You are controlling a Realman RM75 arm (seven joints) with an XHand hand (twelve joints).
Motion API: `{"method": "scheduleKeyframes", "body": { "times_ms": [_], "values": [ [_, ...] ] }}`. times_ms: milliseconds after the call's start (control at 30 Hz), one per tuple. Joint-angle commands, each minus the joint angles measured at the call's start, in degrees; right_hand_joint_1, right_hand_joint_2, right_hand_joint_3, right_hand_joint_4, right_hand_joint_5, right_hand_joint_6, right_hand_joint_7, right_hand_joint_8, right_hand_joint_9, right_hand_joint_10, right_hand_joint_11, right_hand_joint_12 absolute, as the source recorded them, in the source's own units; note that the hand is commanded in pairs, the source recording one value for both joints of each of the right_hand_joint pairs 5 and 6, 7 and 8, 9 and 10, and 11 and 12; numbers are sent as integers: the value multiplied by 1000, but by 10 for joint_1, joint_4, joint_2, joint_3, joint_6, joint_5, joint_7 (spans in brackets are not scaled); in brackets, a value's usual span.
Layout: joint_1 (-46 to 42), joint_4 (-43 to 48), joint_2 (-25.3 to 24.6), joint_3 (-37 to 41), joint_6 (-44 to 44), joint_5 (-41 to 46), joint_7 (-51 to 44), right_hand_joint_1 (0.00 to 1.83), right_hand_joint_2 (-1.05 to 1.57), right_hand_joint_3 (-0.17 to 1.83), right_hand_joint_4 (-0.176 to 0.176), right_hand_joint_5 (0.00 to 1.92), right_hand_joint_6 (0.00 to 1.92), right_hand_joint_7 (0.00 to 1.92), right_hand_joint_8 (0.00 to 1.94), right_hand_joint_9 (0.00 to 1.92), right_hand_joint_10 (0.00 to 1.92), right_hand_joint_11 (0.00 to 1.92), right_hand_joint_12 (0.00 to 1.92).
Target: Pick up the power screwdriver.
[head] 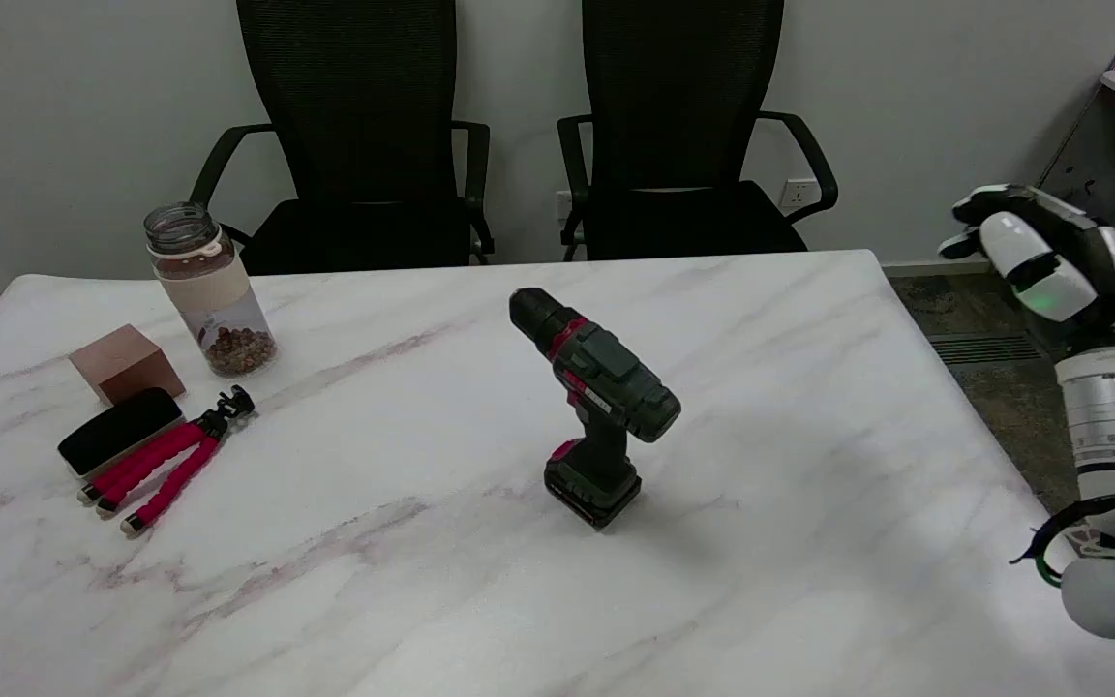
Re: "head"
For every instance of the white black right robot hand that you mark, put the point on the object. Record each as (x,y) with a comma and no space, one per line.
(1051,271)

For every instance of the dark green power screwdriver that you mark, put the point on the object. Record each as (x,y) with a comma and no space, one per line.
(606,382)

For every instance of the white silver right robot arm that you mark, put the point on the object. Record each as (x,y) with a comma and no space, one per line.
(1114,436)

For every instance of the dark floor vent grille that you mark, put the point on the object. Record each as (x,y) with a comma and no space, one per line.
(979,348)

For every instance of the white desk with owl panel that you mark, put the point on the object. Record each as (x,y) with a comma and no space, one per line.
(1114,145)

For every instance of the black mesh office chair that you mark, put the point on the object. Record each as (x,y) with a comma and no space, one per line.
(683,145)
(354,145)

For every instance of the glass jar with nuts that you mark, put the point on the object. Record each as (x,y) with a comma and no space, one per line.
(219,310)

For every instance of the red flexible mini tripod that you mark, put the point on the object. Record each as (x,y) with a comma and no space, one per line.
(165,465)

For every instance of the brown wooden cube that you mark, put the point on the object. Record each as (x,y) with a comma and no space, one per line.
(127,363)

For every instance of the black whiteboard eraser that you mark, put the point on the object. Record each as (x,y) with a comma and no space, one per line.
(119,431)

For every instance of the white wall socket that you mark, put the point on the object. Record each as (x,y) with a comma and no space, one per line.
(562,205)
(798,194)

